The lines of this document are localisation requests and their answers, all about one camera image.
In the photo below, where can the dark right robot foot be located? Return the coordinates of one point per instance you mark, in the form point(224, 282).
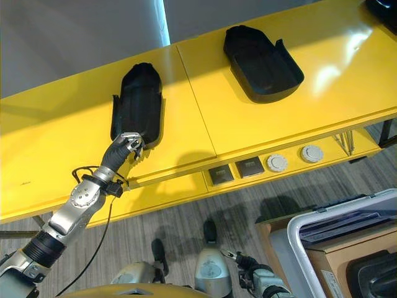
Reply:
point(211, 232)

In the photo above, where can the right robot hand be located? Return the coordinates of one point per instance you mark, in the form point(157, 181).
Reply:
point(245, 260)

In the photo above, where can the silver left robot leg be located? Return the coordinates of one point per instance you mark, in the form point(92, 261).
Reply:
point(136, 274)

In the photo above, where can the silver right robot leg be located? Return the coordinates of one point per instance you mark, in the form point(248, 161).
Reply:
point(212, 273)

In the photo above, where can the silver robot leg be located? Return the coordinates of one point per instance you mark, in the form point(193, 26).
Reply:
point(136, 274)
point(212, 273)

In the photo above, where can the white plastic box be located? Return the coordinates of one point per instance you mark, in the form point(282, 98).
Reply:
point(296, 248)

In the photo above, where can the wooden stand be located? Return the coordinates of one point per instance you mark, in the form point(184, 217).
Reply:
point(263, 229)

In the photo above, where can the yellow robot torso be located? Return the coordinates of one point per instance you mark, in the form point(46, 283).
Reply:
point(130, 291)

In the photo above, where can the dark robot foot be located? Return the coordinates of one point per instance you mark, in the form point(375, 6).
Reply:
point(211, 232)
point(160, 253)

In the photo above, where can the dark blue plastic sheet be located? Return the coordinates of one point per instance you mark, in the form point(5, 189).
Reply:
point(341, 226)

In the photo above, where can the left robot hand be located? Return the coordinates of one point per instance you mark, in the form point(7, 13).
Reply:
point(119, 152)

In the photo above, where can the dark left robot foot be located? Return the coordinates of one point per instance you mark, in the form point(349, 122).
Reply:
point(160, 253)

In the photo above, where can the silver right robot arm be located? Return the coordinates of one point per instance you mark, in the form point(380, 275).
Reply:
point(266, 281)

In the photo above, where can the black shelf leg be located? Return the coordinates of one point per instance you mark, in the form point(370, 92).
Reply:
point(386, 133)

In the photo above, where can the brown cardboard sheet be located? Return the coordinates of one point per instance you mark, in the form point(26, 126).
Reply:
point(332, 260)

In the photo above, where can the yellow shelf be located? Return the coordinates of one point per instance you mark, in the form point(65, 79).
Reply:
point(232, 124)

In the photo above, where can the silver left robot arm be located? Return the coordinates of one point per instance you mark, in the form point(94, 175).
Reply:
point(74, 205)

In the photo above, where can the dark square socket plate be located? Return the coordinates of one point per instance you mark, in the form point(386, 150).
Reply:
point(249, 167)
point(221, 174)

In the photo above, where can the black sole-shaped part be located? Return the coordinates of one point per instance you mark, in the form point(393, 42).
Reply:
point(139, 99)
point(383, 10)
point(263, 68)
point(372, 276)

